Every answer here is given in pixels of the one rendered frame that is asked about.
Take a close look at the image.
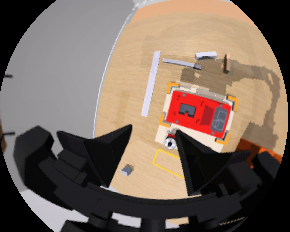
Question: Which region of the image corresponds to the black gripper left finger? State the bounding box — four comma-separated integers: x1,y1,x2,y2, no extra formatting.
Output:
56,125,132,188

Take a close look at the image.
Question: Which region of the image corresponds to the grey cube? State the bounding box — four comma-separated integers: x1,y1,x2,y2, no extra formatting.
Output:
121,166,131,176

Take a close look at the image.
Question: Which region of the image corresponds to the grey wheel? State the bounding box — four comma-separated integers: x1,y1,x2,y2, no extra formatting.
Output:
164,136,176,150

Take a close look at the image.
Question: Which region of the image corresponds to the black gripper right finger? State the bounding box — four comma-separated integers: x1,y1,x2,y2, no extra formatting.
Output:
175,130,250,197

